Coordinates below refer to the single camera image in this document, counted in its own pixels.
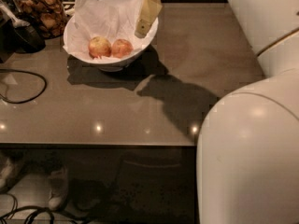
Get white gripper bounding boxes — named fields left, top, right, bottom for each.
left=135, top=0, right=163, bottom=38

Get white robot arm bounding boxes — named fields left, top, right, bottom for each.
left=140, top=0, right=299, bottom=224

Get white bowl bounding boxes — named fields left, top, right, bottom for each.
left=63, top=0, right=160, bottom=73

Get left red yellow apple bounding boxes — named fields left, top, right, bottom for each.
left=88, top=36, right=111, bottom=58

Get white paper liner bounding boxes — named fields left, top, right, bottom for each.
left=63, top=0, right=158, bottom=64

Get glass jar of chips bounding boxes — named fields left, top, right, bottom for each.
left=13, top=0, right=67, bottom=39

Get black round appliance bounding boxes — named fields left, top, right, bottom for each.
left=13, top=25, right=46, bottom=53

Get white shoe right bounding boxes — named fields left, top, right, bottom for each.
left=49, top=166, right=69, bottom=210

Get white shoe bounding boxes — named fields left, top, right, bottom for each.
left=0, top=158, right=23, bottom=193
left=49, top=166, right=69, bottom=210

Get white shoe left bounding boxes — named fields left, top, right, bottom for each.
left=0, top=158, right=23, bottom=193

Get white scoop handle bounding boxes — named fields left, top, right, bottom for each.
left=0, top=0, right=30, bottom=28

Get black cable on table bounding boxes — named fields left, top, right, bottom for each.
left=0, top=68, right=48, bottom=105

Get black cables on floor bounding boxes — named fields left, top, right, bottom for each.
left=0, top=193, right=94, bottom=224

